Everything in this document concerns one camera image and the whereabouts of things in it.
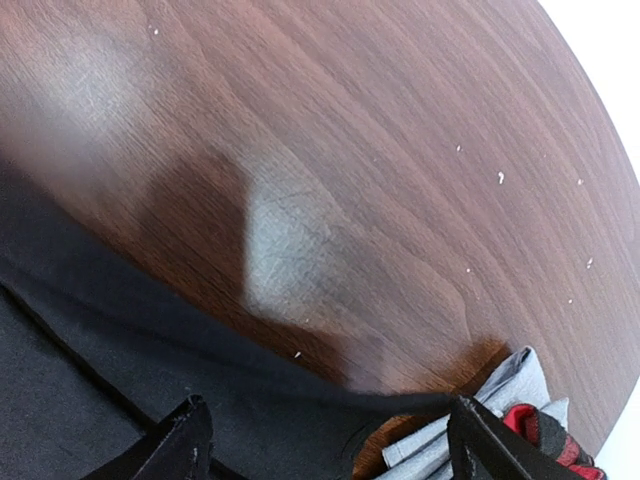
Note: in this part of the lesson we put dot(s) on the grey folded shirt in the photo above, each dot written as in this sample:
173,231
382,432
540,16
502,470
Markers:
518,379

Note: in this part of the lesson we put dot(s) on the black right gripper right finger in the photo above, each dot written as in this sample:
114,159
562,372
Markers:
481,446

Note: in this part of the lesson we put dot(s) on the black long sleeve shirt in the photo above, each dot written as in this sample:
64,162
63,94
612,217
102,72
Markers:
95,353

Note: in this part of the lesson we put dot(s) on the red black plaid shirt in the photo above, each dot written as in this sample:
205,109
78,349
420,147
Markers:
547,435

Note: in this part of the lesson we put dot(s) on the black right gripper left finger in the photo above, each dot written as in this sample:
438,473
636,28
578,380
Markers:
176,448

